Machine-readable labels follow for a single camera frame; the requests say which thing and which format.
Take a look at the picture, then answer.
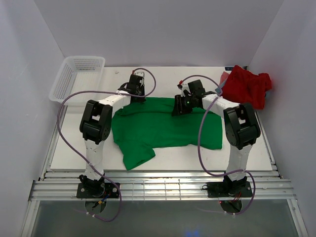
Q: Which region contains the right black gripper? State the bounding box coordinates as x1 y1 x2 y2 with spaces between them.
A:
171 94 195 116

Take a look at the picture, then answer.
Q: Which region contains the green t shirt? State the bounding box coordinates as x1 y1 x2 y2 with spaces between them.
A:
112 97 223 170

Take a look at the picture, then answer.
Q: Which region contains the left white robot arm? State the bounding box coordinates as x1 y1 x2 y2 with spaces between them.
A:
79 72 145 198

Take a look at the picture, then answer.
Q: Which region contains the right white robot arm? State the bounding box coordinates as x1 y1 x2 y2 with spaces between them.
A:
172 80 261 197

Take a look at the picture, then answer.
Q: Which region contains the blue folded cloth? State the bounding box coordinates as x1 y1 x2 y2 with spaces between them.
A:
215 81 226 95

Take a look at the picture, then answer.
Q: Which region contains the pink folded cloth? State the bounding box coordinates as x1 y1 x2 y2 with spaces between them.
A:
220 71 230 84

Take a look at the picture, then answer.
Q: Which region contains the white plastic basket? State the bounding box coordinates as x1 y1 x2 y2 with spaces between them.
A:
48 56 105 103

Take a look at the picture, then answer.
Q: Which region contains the red t shirt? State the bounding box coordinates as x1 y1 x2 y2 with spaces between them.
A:
222 65 272 110

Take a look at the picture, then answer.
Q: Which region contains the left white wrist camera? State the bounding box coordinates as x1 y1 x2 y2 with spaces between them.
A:
132 70 145 78

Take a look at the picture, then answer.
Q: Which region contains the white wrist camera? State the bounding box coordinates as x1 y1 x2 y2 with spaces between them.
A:
177 81 191 97
132 70 145 78

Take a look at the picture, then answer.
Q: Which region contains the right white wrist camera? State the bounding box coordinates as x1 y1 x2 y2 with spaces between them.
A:
177 81 191 97

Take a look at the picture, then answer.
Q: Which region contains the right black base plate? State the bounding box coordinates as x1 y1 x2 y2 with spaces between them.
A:
205 181 253 198

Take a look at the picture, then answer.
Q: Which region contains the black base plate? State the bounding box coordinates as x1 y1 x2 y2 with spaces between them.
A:
76 183 120 199
205 181 253 198

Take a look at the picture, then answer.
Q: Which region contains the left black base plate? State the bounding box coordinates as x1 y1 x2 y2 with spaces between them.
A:
76 183 120 199

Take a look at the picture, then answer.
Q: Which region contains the aluminium rail frame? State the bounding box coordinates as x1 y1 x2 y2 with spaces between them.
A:
30 107 295 201

